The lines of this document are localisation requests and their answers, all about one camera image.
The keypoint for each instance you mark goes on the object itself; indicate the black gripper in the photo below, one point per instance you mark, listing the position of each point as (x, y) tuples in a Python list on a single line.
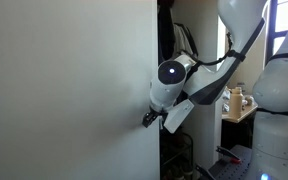
[(151, 116)]

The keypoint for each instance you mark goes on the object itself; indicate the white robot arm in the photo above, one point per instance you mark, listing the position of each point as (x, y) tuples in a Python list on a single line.
[(184, 81)]

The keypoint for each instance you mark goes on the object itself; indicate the wooden desk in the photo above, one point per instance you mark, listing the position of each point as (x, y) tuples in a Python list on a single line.
[(238, 131)]

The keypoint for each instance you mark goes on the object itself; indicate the small white items on desk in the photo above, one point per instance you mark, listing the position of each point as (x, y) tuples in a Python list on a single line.
[(226, 97)]

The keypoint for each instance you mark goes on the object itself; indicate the beige water bottle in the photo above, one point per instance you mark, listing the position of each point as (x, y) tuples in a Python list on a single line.
[(235, 103)]

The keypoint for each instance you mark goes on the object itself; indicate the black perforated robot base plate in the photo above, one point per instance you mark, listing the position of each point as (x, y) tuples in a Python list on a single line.
[(223, 169)]

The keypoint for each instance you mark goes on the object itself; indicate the dark hanging clothes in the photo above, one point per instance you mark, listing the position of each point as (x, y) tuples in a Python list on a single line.
[(173, 38)]

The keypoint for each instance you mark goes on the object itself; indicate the black red clamp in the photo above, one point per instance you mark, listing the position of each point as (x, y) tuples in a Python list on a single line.
[(233, 158)]

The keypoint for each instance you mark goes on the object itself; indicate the white sliding closet door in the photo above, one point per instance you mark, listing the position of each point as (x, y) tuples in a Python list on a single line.
[(74, 86)]

